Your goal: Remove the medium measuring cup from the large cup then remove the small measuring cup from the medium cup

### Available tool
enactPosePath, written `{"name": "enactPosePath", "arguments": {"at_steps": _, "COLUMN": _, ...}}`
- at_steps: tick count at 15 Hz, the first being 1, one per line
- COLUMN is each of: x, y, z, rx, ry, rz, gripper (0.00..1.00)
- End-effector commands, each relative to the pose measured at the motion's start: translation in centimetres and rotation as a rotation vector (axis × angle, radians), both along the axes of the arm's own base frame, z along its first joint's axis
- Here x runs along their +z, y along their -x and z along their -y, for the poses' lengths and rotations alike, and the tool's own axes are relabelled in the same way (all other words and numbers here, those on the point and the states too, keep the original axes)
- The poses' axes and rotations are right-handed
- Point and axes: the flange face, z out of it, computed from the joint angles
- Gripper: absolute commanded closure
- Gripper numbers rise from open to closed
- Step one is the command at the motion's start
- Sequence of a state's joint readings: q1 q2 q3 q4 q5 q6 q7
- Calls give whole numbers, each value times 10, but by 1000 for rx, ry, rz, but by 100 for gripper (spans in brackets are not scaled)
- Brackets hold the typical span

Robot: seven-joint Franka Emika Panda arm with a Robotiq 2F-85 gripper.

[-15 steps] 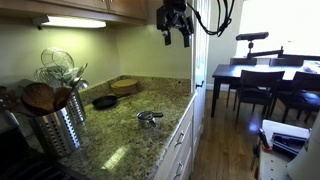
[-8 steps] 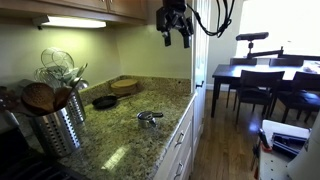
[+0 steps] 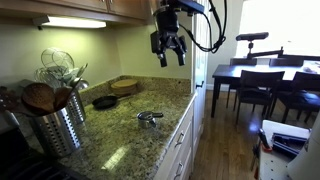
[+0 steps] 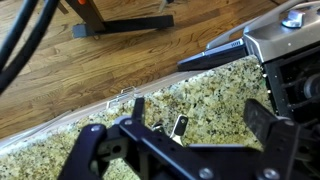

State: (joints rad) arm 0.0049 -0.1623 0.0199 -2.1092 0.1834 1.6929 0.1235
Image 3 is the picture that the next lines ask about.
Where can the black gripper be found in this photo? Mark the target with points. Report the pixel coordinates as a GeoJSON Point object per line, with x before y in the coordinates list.
{"type": "Point", "coordinates": [168, 40]}

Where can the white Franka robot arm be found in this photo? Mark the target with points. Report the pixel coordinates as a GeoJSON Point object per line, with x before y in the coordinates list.
{"type": "Point", "coordinates": [166, 20]}

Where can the large steel measuring cup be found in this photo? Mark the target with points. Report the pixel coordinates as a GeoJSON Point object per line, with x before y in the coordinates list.
{"type": "Point", "coordinates": [146, 122]}

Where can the white door panel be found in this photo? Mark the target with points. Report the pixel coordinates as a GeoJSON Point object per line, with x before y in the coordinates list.
{"type": "Point", "coordinates": [201, 66]}

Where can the dark wooden dining table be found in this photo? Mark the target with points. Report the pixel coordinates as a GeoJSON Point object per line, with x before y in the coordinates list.
{"type": "Point", "coordinates": [230, 70]}

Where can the wooden upper cabinets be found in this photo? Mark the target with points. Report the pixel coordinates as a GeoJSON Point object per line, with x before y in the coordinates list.
{"type": "Point", "coordinates": [126, 6]}

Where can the dark wooden dining chair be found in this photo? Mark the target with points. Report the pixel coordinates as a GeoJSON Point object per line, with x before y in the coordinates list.
{"type": "Point", "coordinates": [301, 95]}
{"type": "Point", "coordinates": [260, 85]}
{"type": "Point", "coordinates": [242, 61]}
{"type": "Point", "coordinates": [286, 62]}

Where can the black cast iron skillet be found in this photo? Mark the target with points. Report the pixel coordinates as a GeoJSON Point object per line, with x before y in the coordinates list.
{"type": "Point", "coordinates": [104, 102]}

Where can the steel ladle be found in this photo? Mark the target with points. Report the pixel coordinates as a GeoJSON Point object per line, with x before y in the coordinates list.
{"type": "Point", "coordinates": [78, 75]}

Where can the base cabinet with drawers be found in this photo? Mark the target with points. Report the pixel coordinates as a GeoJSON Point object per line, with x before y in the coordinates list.
{"type": "Point", "coordinates": [180, 155]}

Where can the under-cabinet strip light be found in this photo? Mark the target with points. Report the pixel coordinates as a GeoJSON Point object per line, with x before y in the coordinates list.
{"type": "Point", "coordinates": [73, 22]}

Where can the small perforated steel utensil holder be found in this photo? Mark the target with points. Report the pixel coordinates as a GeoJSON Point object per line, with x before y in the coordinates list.
{"type": "Point", "coordinates": [76, 108]}

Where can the bright window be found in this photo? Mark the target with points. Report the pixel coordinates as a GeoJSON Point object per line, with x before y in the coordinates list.
{"type": "Point", "coordinates": [280, 26]}

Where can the plain wooden spoon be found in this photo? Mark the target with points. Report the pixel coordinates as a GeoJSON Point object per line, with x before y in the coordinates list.
{"type": "Point", "coordinates": [62, 96]}

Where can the black red hand tool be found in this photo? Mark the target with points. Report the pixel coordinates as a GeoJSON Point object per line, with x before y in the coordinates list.
{"type": "Point", "coordinates": [264, 140]}

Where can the white cloth item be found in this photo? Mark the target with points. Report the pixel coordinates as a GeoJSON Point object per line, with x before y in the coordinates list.
{"type": "Point", "coordinates": [310, 69]}

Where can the large perforated steel utensil holder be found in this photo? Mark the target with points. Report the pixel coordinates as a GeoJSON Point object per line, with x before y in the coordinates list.
{"type": "Point", "coordinates": [55, 133]}

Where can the wooden slotted spoon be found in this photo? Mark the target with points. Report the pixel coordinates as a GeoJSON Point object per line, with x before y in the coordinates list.
{"type": "Point", "coordinates": [38, 97]}

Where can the black tool case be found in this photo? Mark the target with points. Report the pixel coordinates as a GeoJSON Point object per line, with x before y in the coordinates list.
{"type": "Point", "coordinates": [288, 144]}

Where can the white perforated robot table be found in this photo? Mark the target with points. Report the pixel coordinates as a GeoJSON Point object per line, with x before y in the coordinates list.
{"type": "Point", "coordinates": [273, 166]}

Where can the stainless gas stove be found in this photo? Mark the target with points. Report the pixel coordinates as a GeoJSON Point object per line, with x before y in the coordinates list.
{"type": "Point", "coordinates": [20, 166]}

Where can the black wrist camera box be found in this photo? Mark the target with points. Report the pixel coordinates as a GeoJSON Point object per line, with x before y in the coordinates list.
{"type": "Point", "coordinates": [191, 6]}

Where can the black stereo camera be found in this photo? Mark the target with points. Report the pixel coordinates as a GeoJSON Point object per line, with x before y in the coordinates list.
{"type": "Point", "coordinates": [252, 36]}

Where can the black camera stand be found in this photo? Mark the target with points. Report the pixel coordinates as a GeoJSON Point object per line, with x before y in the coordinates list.
{"type": "Point", "coordinates": [263, 53]}

